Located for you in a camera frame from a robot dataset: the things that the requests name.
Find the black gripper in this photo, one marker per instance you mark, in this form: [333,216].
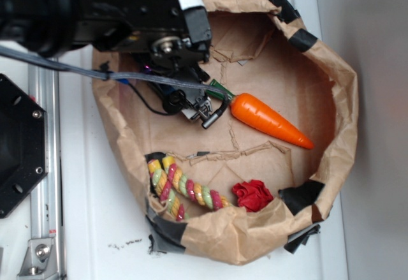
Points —
[172,36]

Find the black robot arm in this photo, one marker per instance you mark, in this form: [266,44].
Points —
[46,27]

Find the orange plastic toy carrot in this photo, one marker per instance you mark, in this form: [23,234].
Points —
[253,112]

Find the crumpled brown paper bag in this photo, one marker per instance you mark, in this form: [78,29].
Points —
[256,49]

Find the red crumpled paper flower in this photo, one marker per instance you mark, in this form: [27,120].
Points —
[252,195]

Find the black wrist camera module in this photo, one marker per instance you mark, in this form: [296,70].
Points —
[188,95]

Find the aluminium extrusion rail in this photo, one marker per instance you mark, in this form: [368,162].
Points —
[46,197]

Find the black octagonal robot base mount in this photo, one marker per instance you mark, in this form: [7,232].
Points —
[23,145]

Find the multicolour twisted rope toy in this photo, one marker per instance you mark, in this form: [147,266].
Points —
[169,182]

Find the metal corner bracket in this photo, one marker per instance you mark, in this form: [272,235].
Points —
[40,261]

